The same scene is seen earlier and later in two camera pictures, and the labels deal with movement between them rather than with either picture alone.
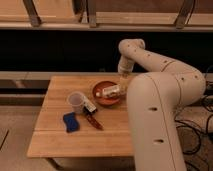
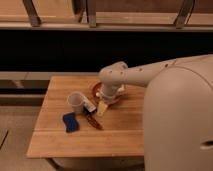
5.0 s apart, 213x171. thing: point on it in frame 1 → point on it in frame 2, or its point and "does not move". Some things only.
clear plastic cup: x=75 y=100 does not move
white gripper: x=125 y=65 → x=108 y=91
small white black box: x=89 y=108 does not move
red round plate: x=105 y=100 does not move
